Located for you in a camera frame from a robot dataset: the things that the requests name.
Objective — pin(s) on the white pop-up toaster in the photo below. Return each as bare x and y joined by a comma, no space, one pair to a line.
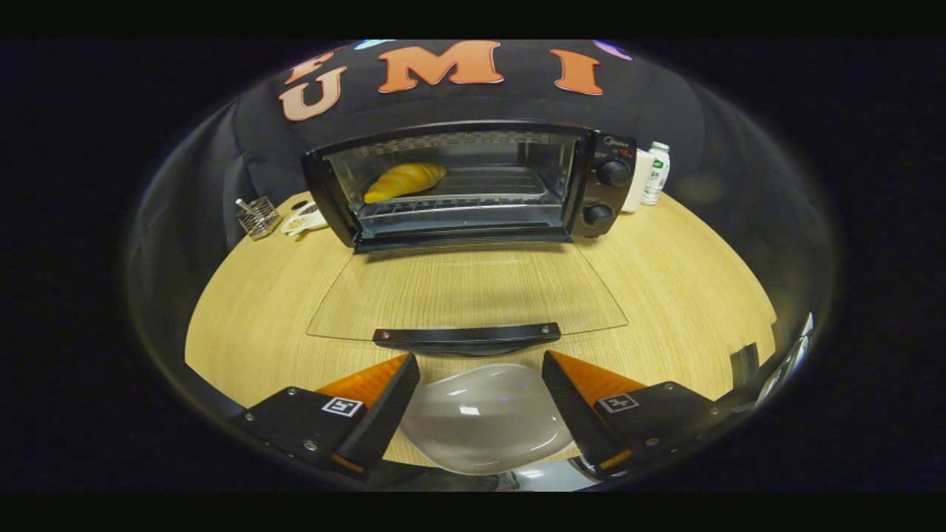
635,185

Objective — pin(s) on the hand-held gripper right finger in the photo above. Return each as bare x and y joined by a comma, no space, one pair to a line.
575,414

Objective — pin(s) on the black toaster oven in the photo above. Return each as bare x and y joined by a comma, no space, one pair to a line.
610,196

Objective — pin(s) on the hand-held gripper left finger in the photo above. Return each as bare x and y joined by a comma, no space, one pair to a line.
384,414

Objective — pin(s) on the yellow croissant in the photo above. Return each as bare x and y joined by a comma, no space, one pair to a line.
403,181

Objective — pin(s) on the white side shelf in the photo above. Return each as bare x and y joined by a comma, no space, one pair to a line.
787,358

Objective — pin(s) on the white bottle green label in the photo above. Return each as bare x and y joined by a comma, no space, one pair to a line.
656,177

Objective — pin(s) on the white plate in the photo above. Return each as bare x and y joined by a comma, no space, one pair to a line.
480,428

